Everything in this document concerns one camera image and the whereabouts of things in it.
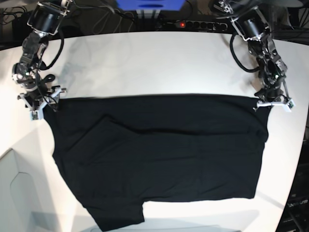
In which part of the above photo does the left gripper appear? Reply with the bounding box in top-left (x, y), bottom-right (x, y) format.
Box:
top-left (253, 88), bottom-right (290, 111)

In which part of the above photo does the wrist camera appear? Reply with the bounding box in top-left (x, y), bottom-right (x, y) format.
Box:
top-left (29, 109), bottom-right (44, 121)
top-left (283, 98), bottom-right (295, 112)

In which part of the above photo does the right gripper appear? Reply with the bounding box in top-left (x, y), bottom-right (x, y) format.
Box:
top-left (17, 86), bottom-right (67, 112)

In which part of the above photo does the blue plastic box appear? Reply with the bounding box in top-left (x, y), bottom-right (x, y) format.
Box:
top-left (116, 0), bottom-right (185, 11)

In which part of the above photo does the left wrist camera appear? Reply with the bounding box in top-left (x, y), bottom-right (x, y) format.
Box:
top-left (283, 98), bottom-right (295, 112)

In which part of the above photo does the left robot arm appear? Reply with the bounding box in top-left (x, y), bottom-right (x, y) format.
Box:
top-left (218, 0), bottom-right (295, 112)

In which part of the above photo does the white bin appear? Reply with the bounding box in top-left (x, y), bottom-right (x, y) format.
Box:
top-left (0, 149), bottom-right (49, 232)

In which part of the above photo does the black power strip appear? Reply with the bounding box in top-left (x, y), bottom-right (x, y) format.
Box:
top-left (167, 21), bottom-right (228, 32)

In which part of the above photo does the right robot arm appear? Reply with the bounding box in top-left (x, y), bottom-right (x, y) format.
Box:
top-left (12, 0), bottom-right (72, 120)

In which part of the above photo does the black T-shirt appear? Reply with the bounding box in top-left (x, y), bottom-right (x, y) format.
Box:
top-left (44, 95), bottom-right (271, 232)

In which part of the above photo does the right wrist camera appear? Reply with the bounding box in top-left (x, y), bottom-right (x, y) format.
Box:
top-left (29, 109), bottom-right (44, 121)

